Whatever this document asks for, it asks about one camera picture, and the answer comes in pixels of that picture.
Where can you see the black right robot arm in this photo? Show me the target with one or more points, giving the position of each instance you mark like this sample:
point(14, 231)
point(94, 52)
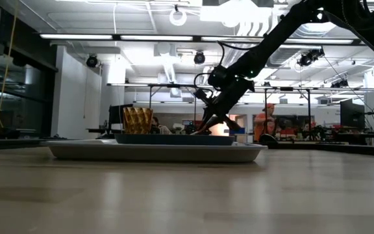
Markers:
point(271, 42)

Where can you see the dark blue round plate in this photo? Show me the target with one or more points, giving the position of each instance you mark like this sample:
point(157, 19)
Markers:
point(174, 139)

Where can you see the grey plastic tray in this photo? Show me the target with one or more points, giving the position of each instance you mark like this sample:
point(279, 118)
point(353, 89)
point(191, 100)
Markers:
point(154, 154)

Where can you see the long ceiling light strip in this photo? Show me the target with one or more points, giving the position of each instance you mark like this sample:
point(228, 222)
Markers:
point(76, 36)

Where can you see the person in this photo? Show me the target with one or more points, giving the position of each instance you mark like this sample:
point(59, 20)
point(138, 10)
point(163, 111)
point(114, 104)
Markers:
point(158, 126)
point(264, 125)

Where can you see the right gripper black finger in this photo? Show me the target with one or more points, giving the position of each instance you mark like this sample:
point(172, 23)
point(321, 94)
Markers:
point(208, 125)
point(230, 123)

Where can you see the black ceiling-mounted camera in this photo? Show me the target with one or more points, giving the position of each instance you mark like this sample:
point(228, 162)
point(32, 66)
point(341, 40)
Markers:
point(310, 57)
point(91, 61)
point(199, 58)

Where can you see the amber faceted plastic cup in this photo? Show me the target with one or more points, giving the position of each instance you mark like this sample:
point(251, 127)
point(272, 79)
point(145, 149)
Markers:
point(137, 121)

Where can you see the black computer monitor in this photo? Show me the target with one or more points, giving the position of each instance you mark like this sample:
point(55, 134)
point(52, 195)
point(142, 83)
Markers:
point(120, 115)
point(352, 115)

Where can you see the black workstation frame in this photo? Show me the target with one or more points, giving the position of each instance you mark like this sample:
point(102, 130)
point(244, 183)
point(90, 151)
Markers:
point(308, 113)

